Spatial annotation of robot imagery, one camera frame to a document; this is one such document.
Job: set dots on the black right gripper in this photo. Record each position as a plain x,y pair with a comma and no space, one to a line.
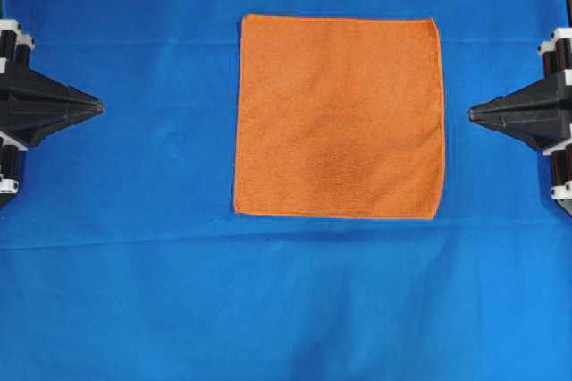
548,133

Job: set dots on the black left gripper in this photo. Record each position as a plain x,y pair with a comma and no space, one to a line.
19,80

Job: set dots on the orange microfibre towel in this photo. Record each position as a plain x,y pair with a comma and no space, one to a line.
340,118

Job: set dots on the blue table cloth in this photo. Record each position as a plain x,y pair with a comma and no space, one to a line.
121,259

